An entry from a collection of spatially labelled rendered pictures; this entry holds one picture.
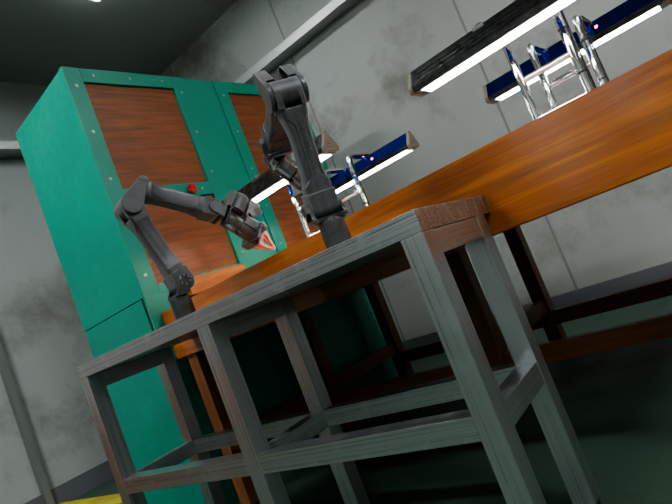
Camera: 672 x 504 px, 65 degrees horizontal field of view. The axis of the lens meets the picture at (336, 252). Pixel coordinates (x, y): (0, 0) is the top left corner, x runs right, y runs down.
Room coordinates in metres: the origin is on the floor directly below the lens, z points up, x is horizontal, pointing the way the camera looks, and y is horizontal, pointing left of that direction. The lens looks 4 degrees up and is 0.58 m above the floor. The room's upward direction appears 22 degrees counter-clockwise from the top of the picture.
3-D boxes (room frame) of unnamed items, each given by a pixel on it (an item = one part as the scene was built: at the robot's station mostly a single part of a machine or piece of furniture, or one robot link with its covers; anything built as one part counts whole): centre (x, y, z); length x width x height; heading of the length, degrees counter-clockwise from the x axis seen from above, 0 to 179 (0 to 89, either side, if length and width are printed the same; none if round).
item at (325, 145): (1.95, 0.12, 1.08); 0.62 x 0.08 x 0.07; 51
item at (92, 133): (2.66, 0.51, 1.31); 1.36 x 0.55 x 0.95; 141
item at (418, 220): (1.58, 0.09, 0.65); 1.20 x 0.90 x 0.04; 55
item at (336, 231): (1.20, -0.01, 0.71); 0.20 x 0.07 x 0.08; 55
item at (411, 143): (2.38, -0.23, 1.08); 0.62 x 0.08 x 0.07; 51
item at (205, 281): (2.18, 0.50, 0.83); 0.30 x 0.06 x 0.07; 141
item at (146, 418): (2.66, 0.51, 0.42); 1.36 x 0.55 x 0.84; 141
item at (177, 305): (1.55, 0.47, 0.71); 0.20 x 0.07 x 0.08; 55
